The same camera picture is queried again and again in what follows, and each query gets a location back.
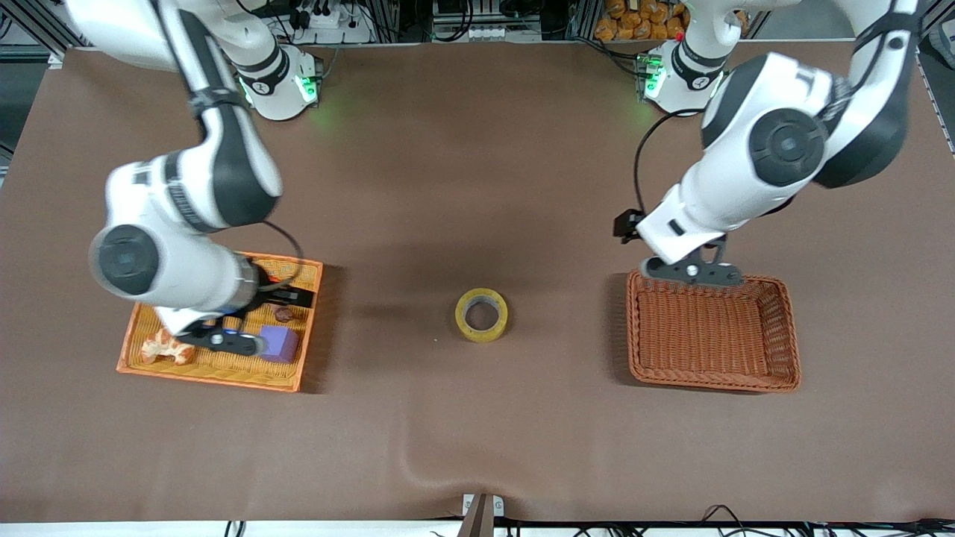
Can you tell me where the yellow woven tray orange rim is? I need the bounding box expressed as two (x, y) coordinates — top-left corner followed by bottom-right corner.
(116, 252), (325, 393)

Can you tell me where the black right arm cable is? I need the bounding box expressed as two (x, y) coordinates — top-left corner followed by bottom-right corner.
(260, 219), (304, 286)

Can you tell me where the toy croissant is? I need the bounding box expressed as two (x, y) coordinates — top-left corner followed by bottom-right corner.
(140, 327), (197, 367)

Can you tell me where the bag of orange snacks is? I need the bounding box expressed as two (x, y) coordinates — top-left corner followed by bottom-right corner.
(594, 0), (689, 43)

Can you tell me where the yellow tape roll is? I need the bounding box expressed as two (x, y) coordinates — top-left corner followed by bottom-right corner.
(455, 287), (510, 344)

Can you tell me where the aluminium frame profile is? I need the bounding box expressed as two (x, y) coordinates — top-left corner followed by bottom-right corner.
(0, 0), (75, 62)
(916, 0), (955, 59)

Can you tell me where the white power strip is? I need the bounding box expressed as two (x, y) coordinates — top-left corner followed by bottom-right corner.
(287, 0), (375, 44)

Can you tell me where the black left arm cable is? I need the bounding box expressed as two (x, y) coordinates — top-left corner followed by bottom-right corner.
(633, 109), (707, 219)

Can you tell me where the black floor cable bundle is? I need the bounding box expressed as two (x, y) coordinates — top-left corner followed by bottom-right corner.
(507, 504), (955, 537)

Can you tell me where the brown woven basket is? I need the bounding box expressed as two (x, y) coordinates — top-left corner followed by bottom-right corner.
(626, 268), (802, 394)

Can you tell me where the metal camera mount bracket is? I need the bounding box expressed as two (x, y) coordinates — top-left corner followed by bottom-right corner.
(457, 492), (506, 537)

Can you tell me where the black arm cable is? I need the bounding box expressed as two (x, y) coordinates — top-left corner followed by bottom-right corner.
(633, 109), (707, 219)
(260, 219), (304, 286)

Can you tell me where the brown table cover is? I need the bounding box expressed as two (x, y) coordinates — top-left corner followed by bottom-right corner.
(0, 39), (955, 524)

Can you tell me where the purple foam cube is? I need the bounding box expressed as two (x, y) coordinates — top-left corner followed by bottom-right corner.
(258, 325), (300, 365)

